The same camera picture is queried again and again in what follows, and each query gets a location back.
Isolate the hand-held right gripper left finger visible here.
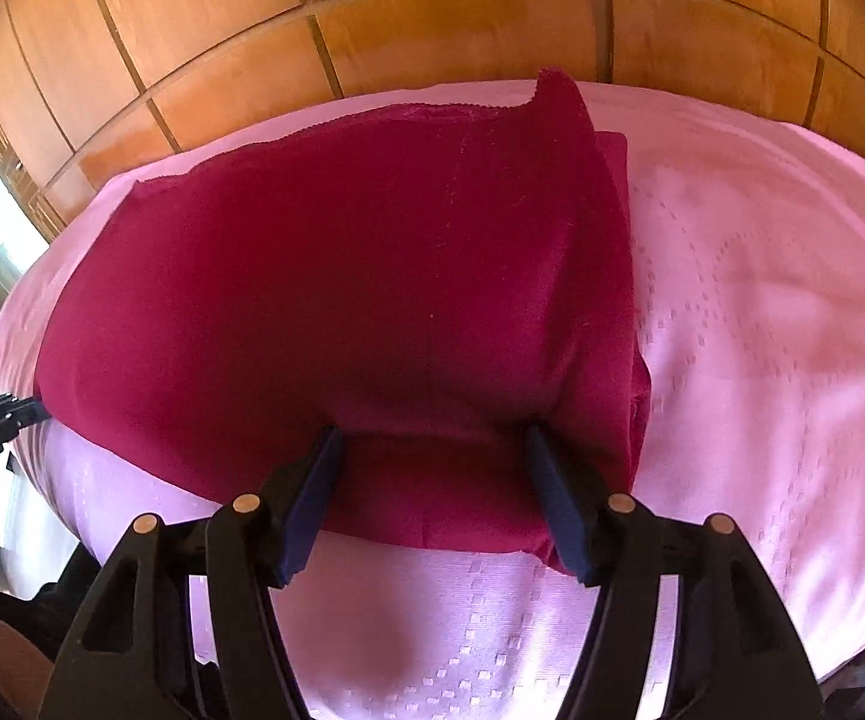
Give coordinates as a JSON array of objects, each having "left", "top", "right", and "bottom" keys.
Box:
[{"left": 38, "top": 426, "right": 347, "bottom": 720}]

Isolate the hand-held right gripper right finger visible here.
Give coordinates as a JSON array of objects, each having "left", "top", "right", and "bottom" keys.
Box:
[{"left": 526, "top": 424, "right": 827, "bottom": 720}]

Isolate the maroon embroidered sweater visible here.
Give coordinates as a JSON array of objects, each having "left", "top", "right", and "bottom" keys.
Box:
[{"left": 36, "top": 69, "right": 653, "bottom": 567}]

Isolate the dark cloth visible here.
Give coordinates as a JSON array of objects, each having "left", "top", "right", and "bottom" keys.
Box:
[{"left": 0, "top": 551, "right": 107, "bottom": 720}]

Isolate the pink patterned bedspread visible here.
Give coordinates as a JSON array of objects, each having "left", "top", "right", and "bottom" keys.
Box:
[{"left": 0, "top": 79, "right": 865, "bottom": 720}]

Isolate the wooden panelled wardrobe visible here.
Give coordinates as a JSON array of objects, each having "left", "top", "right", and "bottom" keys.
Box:
[{"left": 0, "top": 0, "right": 865, "bottom": 331}]

